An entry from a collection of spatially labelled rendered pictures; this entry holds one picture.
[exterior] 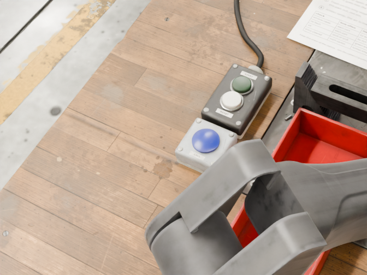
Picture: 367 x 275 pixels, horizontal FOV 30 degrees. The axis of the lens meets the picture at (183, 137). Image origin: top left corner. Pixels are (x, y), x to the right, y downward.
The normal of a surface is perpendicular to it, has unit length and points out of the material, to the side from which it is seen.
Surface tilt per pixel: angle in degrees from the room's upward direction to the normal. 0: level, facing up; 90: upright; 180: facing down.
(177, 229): 19
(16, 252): 0
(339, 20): 1
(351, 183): 27
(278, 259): 37
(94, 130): 0
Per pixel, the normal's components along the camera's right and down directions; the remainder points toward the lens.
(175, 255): -0.63, -0.20
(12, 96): -0.09, -0.54
